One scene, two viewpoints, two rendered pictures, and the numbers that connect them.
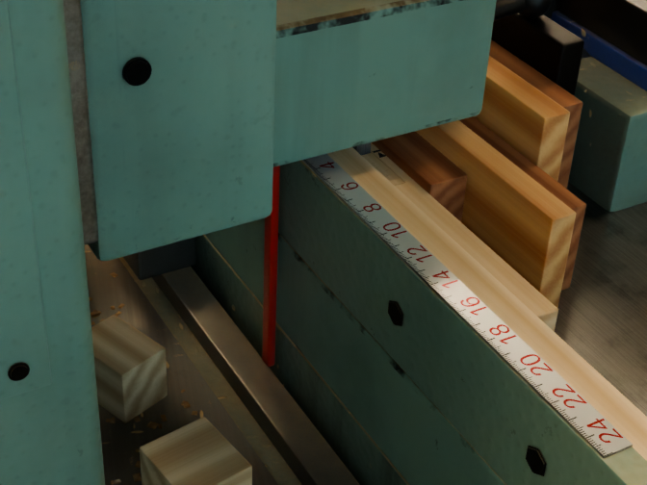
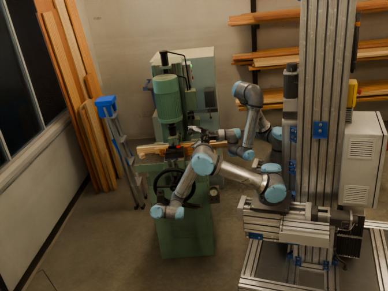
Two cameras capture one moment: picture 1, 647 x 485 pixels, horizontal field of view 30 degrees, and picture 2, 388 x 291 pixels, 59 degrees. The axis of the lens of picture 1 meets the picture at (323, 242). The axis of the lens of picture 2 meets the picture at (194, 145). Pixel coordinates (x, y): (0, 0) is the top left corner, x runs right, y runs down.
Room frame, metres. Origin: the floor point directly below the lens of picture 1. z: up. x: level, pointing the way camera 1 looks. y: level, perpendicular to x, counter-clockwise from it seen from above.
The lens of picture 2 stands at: (1.96, -1.85, 2.07)
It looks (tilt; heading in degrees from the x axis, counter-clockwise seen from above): 26 degrees down; 124
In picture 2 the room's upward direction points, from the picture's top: 7 degrees counter-clockwise
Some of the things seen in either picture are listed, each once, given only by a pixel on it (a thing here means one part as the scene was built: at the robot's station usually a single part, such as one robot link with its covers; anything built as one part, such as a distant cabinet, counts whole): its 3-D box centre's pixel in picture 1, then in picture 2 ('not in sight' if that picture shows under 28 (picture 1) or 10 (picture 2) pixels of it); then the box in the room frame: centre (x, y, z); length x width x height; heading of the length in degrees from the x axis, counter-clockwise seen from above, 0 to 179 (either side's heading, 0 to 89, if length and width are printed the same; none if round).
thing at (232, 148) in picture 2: not in sight; (234, 148); (1.00, 0.04, 0.98); 0.11 x 0.08 x 0.11; 156
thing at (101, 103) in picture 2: not in sight; (123, 154); (-0.32, 0.25, 0.58); 0.27 x 0.25 x 1.16; 30
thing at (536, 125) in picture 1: (434, 93); (179, 150); (0.60, -0.06, 0.94); 0.20 x 0.02 x 0.08; 31
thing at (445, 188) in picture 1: (363, 143); not in sight; (0.57, -0.02, 0.92); 0.16 x 0.02 x 0.04; 31
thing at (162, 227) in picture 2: not in sight; (183, 201); (0.47, 0.09, 0.36); 0.58 x 0.45 x 0.71; 121
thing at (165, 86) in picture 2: not in sight; (167, 99); (0.53, -0.02, 1.32); 0.18 x 0.18 x 0.31
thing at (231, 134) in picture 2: not in sight; (232, 134); (0.99, 0.05, 1.08); 0.11 x 0.08 x 0.09; 31
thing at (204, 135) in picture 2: not in sight; (209, 136); (0.86, -0.04, 1.09); 0.12 x 0.09 x 0.08; 31
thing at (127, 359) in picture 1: (119, 368); not in sight; (0.49, 0.11, 0.82); 0.04 x 0.03 x 0.03; 51
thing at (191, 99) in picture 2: not in sight; (191, 99); (0.55, 0.25, 1.23); 0.09 x 0.08 x 0.15; 121
